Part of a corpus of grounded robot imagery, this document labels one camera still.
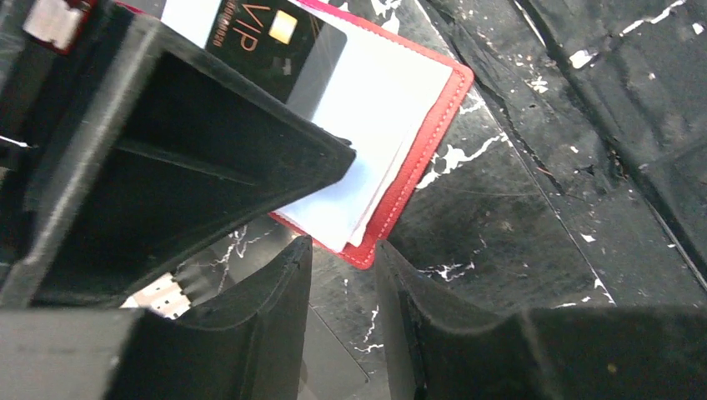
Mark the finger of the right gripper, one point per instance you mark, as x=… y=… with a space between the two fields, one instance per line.
x=133 y=152

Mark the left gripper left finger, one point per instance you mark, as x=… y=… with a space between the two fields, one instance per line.
x=246 y=343

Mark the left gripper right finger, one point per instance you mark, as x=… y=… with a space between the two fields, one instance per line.
x=439 y=346

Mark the black VIP card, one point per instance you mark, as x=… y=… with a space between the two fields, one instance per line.
x=279 y=46

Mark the red leather card holder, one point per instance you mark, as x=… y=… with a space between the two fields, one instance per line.
x=391 y=98

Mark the white plastic basket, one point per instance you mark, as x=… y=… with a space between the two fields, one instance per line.
x=164 y=296

